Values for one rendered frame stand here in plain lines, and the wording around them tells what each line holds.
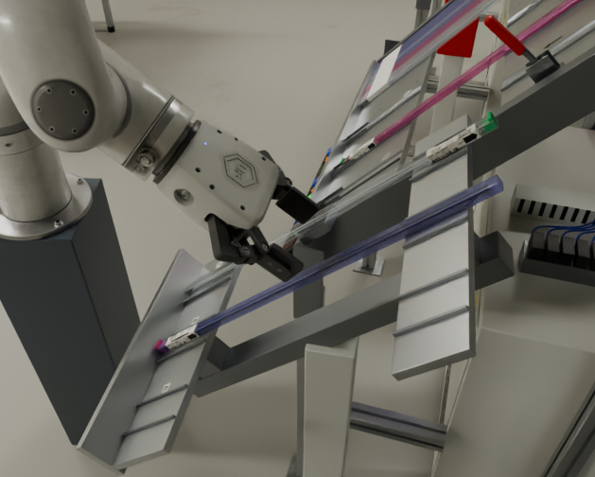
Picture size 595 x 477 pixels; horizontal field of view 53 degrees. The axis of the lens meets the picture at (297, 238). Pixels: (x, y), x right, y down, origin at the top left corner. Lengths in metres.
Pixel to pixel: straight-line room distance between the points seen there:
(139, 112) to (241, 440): 1.15
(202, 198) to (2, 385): 1.36
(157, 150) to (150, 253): 1.52
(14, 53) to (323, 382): 0.50
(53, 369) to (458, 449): 0.87
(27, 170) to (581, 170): 1.11
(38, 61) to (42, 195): 0.63
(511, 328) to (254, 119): 1.88
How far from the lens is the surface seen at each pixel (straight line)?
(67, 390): 1.46
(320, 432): 0.86
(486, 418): 1.24
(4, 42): 0.51
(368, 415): 1.27
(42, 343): 1.34
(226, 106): 2.82
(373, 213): 0.90
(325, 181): 1.10
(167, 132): 0.56
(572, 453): 1.23
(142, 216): 2.23
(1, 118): 1.02
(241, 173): 0.59
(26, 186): 1.09
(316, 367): 0.74
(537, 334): 1.06
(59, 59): 0.49
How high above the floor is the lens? 1.38
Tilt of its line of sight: 42 degrees down
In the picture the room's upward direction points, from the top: straight up
